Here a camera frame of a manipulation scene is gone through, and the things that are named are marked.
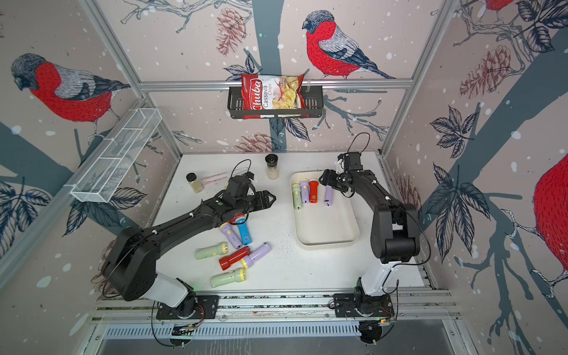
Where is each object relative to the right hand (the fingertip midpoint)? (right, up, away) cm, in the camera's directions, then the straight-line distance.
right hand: (324, 179), depth 95 cm
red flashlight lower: (-39, -31, -14) cm, 52 cm away
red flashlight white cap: (-4, -6, +8) cm, 10 cm away
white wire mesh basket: (-79, +1, -23) cm, 82 cm away
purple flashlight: (-8, -5, +6) cm, 11 cm away
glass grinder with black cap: (-24, +4, +12) cm, 27 cm away
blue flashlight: (-34, -22, -5) cm, 41 cm away
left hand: (-21, -6, -11) cm, 25 cm away
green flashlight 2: (-42, -27, -11) cm, 51 cm away
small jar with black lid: (-60, -3, +6) cm, 60 cm away
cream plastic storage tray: (-3, -21, +2) cm, 21 cm away
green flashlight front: (-34, -34, -17) cm, 51 cm away
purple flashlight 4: (-28, -29, -11) cm, 42 cm away
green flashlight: (-12, -8, +3) cm, 15 cm away
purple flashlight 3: (-38, -23, -7) cm, 45 cm away
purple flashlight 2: (+3, -8, +5) cm, 10 cm away
